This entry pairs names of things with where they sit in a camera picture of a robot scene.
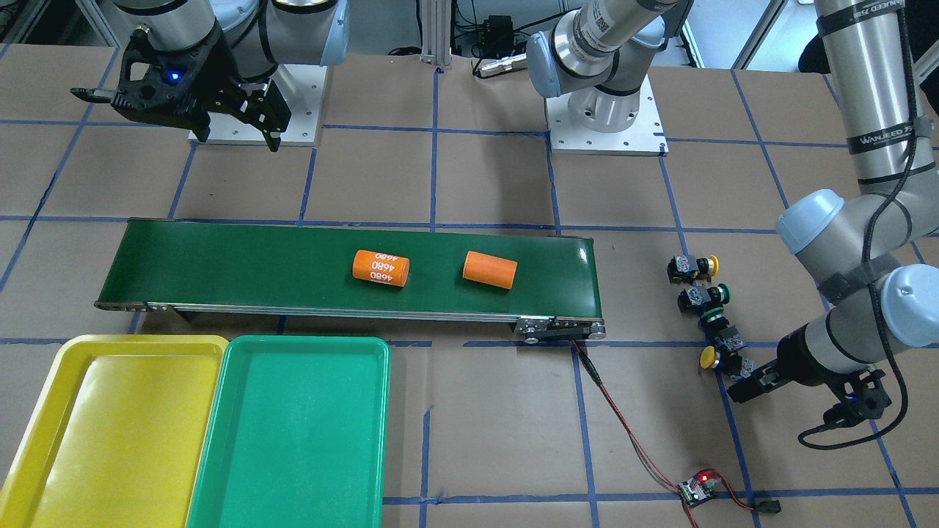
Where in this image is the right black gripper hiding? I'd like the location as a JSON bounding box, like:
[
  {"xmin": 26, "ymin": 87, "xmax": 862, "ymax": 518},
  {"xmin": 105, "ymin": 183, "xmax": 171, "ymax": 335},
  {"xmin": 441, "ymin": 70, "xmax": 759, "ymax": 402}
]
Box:
[{"xmin": 70, "ymin": 26, "xmax": 291, "ymax": 153}]

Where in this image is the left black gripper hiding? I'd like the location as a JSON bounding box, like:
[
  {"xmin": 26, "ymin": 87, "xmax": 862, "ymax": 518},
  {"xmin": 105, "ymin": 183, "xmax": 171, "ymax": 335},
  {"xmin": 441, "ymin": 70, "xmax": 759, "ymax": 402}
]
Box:
[{"xmin": 728, "ymin": 334, "xmax": 892, "ymax": 429}]

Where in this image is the yellow push button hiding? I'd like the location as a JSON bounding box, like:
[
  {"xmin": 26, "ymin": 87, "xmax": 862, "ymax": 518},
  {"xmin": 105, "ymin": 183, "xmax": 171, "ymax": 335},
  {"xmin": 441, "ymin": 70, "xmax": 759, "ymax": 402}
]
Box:
[
  {"xmin": 698, "ymin": 345, "xmax": 748, "ymax": 378},
  {"xmin": 666, "ymin": 254, "xmax": 720, "ymax": 284}
]

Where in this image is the green push button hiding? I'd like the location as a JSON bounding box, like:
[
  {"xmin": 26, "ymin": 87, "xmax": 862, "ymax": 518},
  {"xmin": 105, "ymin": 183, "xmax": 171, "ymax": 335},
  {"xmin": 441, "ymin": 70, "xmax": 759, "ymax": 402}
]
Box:
[
  {"xmin": 676, "ymin": 283, "xmax": 731, "ymax": 314},
  {"xmin": 698, "ymin": 307, "xmax": 748, "ymax": 353}
]

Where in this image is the orange cylinder marked 4680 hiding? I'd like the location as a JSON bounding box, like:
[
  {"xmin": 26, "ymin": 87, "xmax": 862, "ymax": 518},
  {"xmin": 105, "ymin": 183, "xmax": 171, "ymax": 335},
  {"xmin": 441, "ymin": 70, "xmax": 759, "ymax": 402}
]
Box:
[{"xmin": 351, "ymin": 249, "xmax": 410, "ymax": 287}]

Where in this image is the plain orange cylinder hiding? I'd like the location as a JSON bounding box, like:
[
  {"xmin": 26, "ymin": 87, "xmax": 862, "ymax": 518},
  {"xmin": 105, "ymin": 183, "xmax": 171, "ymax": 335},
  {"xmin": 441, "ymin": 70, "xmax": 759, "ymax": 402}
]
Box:
[{"xmin": 461, "ymin": 251, "xmax": 519, "ymax": 290}]

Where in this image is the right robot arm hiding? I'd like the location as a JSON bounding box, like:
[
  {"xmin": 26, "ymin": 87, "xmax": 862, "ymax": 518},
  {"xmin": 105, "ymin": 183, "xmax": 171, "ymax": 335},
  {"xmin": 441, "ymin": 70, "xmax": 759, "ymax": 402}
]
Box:
[{"xmin": 71, "ymin": 1, "xmax": 349, "ymax": 151}]

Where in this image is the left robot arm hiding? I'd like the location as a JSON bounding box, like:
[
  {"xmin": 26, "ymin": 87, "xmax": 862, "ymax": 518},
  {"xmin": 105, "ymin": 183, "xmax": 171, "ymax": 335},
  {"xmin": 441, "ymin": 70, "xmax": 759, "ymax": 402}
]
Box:
[{"xmin": 728, "ymin": 1, "xmax": 937, "ymax": 431}]

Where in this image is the small green controller board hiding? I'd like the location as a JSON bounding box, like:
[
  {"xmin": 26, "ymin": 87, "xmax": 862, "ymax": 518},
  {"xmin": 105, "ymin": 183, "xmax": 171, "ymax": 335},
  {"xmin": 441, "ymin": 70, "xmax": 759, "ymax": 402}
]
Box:
[{"xmin": 677, "ymin": 477, "xmax": 717, "ymax": 508}]

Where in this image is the green conveyor belt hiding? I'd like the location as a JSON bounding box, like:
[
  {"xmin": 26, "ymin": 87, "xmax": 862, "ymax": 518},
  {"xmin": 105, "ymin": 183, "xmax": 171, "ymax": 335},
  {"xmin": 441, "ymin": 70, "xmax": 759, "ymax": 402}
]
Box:
[{"xmin": 95, "ymin": 219, "xmax": 607, "ymax": 344}]

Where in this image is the green plastic tray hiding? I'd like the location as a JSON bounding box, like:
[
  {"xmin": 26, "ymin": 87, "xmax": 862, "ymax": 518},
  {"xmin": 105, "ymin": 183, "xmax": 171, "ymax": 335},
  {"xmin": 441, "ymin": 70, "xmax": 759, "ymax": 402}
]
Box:
[{"xmin": 186, "ymin": 335, "xmax": 392, "ymax": 527}]

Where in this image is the yellow plastic tray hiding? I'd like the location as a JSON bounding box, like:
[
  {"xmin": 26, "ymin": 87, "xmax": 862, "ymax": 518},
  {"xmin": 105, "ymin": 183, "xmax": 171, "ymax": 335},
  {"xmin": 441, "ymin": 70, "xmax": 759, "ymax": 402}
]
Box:
[{"xmin": 2, "ymin": 334, "xmax": 228, "ymax": 527}]

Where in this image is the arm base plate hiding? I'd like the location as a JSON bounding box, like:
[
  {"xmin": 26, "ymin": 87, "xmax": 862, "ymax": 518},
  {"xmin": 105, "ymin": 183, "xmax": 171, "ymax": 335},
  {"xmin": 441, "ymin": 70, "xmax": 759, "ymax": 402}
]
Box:
[
  {"xmin": 188, "ymin": 64, "xmax": 327, "ymax": 147},
  {"xmin": 544, "ymin": 75, "xmax": 670, "ymax": 156}
]

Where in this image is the red black power cable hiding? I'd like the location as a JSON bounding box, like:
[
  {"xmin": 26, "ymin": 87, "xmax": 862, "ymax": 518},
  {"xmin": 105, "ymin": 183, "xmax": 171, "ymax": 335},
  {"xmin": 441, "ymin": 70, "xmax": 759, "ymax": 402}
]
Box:
[{"xmin": 571, "ymin": 340, "xmax": 781, "ymax": 528}]

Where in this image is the aluminium frame post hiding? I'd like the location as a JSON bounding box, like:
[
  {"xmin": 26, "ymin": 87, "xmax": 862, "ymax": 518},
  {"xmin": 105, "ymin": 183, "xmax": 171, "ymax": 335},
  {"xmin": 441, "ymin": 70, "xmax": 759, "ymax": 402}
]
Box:
[{"xmin": 418, "ymin": 0, "xmax": 453, "ymax": 70}]

